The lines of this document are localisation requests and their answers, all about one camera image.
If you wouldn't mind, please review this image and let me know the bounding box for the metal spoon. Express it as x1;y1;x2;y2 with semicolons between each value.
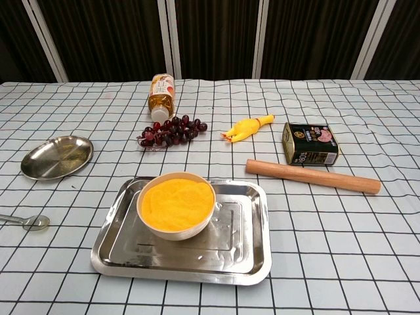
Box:
0;213;51;232

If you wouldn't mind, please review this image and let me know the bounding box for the cream round bowl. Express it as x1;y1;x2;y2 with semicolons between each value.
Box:
136;171;217;242

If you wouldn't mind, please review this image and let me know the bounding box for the dark red grape bunch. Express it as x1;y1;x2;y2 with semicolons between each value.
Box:
136;114;208;151

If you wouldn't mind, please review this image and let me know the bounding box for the yellow rubber chicken toy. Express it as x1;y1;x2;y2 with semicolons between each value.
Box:
220;114;276;144

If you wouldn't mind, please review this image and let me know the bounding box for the yellow powder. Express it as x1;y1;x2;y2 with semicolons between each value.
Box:
140;178;215;232

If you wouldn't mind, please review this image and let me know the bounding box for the tea bottle with white cap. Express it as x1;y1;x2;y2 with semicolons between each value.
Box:
148;73;176;122

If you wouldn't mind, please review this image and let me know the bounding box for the rectangular steel tray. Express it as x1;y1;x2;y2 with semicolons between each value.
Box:
90;177;273;286

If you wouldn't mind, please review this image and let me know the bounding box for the black luncheon meat can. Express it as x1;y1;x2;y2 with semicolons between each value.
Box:
282;122;340;167

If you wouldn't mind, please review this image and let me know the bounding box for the wooden rolling pin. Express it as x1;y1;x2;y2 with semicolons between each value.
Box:
245;159;382;196

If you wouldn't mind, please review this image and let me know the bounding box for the dark folding screen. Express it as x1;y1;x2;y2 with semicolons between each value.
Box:
0;0;420;83

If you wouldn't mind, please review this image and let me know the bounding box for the white checked tablecloth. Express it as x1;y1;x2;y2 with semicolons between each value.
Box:
0;78;420;315

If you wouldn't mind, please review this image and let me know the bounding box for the round steel plate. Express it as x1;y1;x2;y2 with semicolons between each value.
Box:
20;135;95;181

